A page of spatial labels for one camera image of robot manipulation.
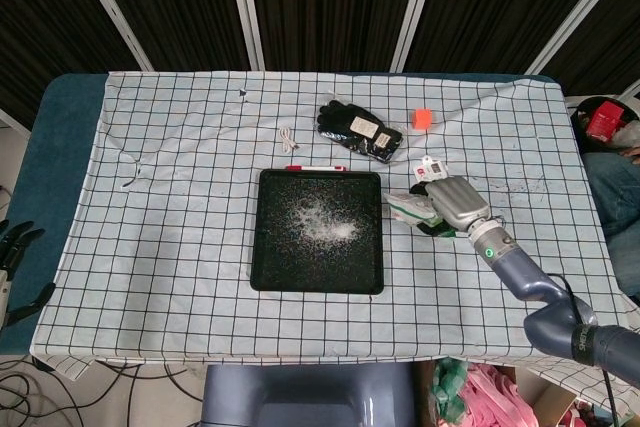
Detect black gloves pair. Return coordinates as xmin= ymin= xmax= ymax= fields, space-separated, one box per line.
xmin=314 ymin=91 xmax=404 ymax=165

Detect red carton box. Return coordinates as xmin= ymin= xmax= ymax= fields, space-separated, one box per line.
xmin=585 ymin=100 xmax=626 ymax=143

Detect white partition post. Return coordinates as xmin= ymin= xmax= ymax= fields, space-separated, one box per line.
xmin=524 ymin=0 xmax=631 ymax=74
xmin=389 ymin=0 xmax=444 ymax=73
xmin=67 ymin=0 xmax=154 ymax=72
xmin=224 ymin=0 xmax=265 ymax=72

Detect dark ribbed partition panel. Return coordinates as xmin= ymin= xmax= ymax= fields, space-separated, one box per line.
xmin=539 ymin=0 xmax=640 ymax=98
xmin=247 ymin=0 xmax=424 ymax=73
xmin=404 ymin=0 xmax=621 ymax=73
xmin=87 ymin=0 xmax=251 ymax=72
xmin=0 ymin=0 xmax=146 ymax=128

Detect black floor cables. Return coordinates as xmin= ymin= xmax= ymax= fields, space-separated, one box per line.
xmin=0 ymin=359 xmax=201 ymax=427

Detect cardboard box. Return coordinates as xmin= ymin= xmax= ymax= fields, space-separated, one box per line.
xmin=499 ymin=365 xmax=581 ymax=427

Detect white black checkered tablecloth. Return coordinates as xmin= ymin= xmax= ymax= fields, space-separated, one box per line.
xmin=29 ymin=70 xmax=635 ymax=391

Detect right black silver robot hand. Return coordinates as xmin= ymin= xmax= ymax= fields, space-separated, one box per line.
xmin=409 ymin=175 xmax=491 ymax=238

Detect orange cube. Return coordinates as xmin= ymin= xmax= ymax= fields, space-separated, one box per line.
xmin=411 ymin=107 xmax=435 ymax=131

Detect black square tray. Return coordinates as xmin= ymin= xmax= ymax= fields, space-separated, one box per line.
xmin=249 ymin=168 xmax=385 ymax=296

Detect clear flat package red label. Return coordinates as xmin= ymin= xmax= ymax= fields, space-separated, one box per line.
xmin=409 ymin=155 xmax=451 ymax=186

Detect pink cloth pile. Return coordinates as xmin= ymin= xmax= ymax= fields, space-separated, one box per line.
xmin=462 ymin=364 xmax=531 ymax=427

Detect white coiled usb cable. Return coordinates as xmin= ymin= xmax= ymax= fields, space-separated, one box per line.
xmin=278 ymin=126 xmax=301 ymax=154

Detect green cloth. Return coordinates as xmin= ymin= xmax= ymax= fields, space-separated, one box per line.
xmin=430 ymin=359 xmax=471 ymax=421

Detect blue-grey robot torso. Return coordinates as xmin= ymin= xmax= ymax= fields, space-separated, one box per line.
xmin=200 ymin=362 xmax=417 ymax=427

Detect green white packet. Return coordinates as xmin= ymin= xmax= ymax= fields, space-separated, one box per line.
xmin=383 ymin=190 xmax=456 ymax=238

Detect blue jeans leg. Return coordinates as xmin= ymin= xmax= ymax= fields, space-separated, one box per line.
xmin=582 ymin=150 xmax=640 ymax=298

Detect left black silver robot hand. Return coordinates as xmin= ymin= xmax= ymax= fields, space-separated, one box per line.
xmin=0 ymin=220 xmax=56 ymax=331

